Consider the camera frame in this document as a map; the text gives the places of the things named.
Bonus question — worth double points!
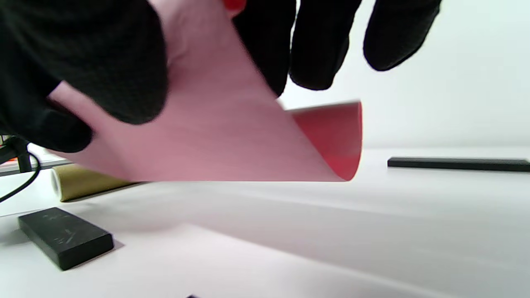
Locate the person's right hand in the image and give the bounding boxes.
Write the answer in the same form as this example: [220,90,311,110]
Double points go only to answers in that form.
[0,0,441,154]

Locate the brown cardboard mailing tube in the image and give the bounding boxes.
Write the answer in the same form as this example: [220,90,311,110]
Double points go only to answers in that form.
[51,163,139,202]

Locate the pink paper sheet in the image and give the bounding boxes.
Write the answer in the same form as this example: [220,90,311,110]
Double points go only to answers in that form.
[48,0,364,183]

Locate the black paperweight bar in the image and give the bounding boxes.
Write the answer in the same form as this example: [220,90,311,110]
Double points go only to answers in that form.
[387,156,530,173]
[18,207,114,271]

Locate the black stand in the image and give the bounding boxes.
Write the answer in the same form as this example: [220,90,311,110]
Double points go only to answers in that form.
[0,136,34,174]

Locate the black cable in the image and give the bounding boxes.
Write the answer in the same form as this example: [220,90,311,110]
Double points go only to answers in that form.
[0,152,42,203]

